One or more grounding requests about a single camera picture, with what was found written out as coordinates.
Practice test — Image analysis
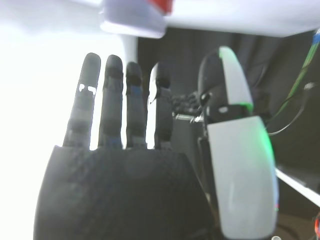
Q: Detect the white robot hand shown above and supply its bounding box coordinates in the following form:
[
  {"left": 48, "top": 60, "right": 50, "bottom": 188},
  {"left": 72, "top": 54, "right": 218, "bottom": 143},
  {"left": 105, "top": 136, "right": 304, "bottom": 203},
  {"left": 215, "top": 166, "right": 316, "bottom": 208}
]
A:
[{"left": 32, "top": 46, "right": 280, "bottom": 240}]

